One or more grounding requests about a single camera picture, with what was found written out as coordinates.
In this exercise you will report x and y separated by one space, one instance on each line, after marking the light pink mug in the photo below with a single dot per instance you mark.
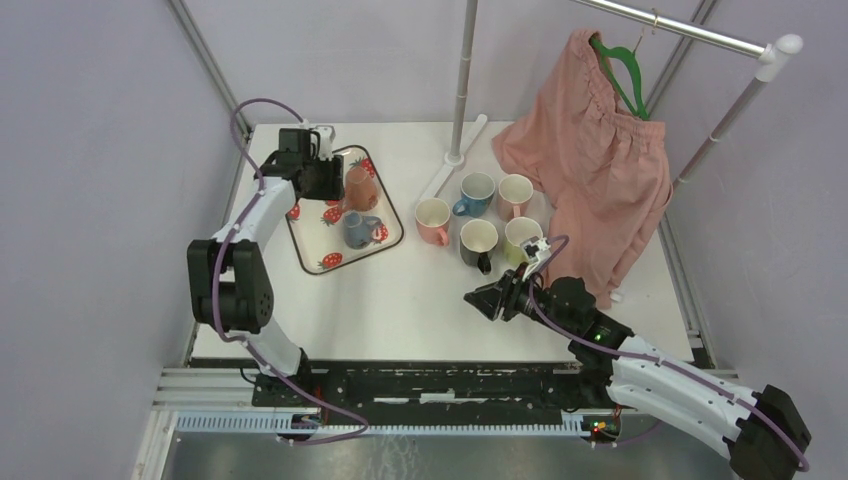
513 195

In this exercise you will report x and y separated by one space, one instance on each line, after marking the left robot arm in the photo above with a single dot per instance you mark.
230 288

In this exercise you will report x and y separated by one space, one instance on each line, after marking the pink shorts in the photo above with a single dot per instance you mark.
604 171

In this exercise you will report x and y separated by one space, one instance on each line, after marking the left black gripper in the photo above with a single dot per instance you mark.
334 169

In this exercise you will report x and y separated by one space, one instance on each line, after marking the strawberry pattern tray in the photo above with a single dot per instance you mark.
327 235

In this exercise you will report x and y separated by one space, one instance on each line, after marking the grey-blue mug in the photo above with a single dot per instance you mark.
359 231

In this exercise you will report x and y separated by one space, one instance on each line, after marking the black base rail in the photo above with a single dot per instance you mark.
437 394

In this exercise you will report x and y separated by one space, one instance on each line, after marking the salmon pink mug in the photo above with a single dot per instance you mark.
432 217

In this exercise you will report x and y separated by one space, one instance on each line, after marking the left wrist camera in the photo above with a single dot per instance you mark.
325 136

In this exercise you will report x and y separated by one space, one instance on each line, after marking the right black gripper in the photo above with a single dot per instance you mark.
503 294

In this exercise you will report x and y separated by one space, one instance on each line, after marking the yellow mug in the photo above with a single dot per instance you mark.
517 231

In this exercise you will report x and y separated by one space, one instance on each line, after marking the black mug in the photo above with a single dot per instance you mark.
478 240

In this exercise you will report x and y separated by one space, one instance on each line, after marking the metal clothes rack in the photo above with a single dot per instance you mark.
772 57

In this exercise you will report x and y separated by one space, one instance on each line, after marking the terracotta mug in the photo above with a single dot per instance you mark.
361 193

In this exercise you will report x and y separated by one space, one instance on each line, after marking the blue mug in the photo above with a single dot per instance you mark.
476 193

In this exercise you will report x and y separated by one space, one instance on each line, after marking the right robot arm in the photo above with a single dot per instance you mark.
760 433

